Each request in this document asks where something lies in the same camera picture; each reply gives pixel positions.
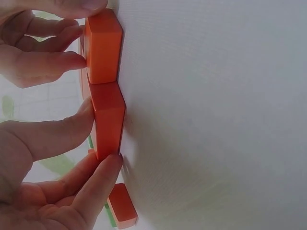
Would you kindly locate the person's right hand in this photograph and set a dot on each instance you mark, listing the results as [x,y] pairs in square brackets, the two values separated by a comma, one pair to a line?
[28,43]

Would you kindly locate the person's left hand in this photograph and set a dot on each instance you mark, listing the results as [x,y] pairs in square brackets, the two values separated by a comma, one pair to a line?
[48,191]

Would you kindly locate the person's left thumb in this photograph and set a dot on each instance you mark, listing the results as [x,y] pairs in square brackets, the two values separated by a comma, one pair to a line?
[64,130]

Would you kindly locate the person's right thumb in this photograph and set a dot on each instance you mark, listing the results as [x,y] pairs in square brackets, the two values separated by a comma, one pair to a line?
[79,7]

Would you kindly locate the orange rectangular block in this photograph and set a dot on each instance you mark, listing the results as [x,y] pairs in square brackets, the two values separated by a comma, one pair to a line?
[122,206]
[84,83]
[109,124]
[104,48]

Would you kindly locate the green block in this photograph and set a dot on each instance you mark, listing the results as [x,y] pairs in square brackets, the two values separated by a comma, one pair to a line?
[110,216]

